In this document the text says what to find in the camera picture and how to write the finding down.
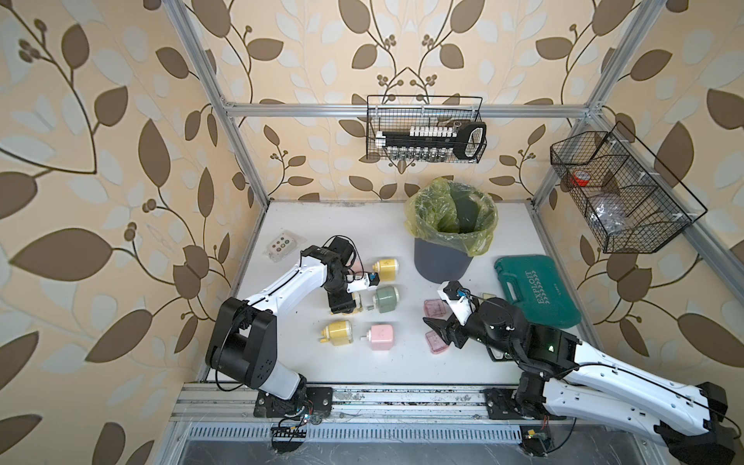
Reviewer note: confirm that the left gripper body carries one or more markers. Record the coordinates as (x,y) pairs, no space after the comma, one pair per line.
(338,297)

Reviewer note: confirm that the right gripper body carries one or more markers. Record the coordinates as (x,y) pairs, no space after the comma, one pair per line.
(473,329)

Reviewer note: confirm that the pink shavings tray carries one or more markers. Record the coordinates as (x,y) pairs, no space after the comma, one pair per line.
(435,343)
(436,309)

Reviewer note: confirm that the green pencil sharpener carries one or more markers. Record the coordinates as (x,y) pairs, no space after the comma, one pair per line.
(384,300)

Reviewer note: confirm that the pink sharpener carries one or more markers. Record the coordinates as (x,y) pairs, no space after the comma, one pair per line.
(356,267)
(380,338)

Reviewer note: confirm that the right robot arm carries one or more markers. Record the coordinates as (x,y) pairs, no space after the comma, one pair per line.
(564,376)

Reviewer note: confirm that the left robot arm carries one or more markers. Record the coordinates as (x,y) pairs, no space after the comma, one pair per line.
(244,343)

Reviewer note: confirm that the grey trash bin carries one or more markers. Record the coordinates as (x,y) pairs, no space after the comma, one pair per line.
(437,263)

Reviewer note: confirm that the white button box in bag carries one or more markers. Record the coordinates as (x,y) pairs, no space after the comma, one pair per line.
(283,246)

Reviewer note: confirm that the green plastic tool case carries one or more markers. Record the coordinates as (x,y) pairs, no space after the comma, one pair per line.
(533,284)

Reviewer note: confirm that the yellow-green bin liner bag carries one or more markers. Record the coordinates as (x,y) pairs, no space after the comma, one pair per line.
(454,215)

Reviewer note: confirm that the socket set in basket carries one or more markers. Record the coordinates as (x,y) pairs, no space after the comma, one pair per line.
(460,143)

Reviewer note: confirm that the clear plastic bag in basket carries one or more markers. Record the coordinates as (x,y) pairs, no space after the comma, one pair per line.
(607,213)

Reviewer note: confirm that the red tape roll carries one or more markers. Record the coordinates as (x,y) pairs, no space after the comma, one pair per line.
(580,178)

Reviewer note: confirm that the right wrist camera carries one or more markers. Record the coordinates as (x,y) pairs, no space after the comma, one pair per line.
(459,299)

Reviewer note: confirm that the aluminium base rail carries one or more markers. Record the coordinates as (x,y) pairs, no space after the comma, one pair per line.
(358,403)

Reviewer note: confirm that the back wire basket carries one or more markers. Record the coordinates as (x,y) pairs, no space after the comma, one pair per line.
(401,112)

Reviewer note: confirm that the wire basket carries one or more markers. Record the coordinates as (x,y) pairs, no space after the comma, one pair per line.
(658,204)
(401,112)

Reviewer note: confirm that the right wire basket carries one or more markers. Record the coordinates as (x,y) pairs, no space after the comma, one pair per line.
(658,204)

